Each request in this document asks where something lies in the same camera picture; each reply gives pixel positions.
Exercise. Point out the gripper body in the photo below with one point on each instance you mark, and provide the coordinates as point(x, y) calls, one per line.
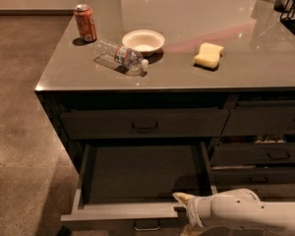
point(191, 207)

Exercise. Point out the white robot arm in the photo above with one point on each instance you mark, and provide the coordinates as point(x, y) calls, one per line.
point(237, 209)

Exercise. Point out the black wheel at bottom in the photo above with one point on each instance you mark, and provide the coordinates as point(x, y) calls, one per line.
point(64, 231)

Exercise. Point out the grey kitchen counter cabinet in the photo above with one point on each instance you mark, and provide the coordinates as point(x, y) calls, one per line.
point(257, 65)

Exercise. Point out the yellow sponge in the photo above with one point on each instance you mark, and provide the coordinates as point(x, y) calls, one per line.
point(209, 55)

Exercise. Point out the clear plastic water bottle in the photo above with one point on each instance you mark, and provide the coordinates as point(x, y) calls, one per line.
point(120, 58)

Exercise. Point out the white paper bowl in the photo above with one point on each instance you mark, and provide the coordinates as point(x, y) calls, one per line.
point(145, 41)

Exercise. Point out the orange soda can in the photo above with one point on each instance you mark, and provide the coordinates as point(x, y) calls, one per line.
point(85, 22)

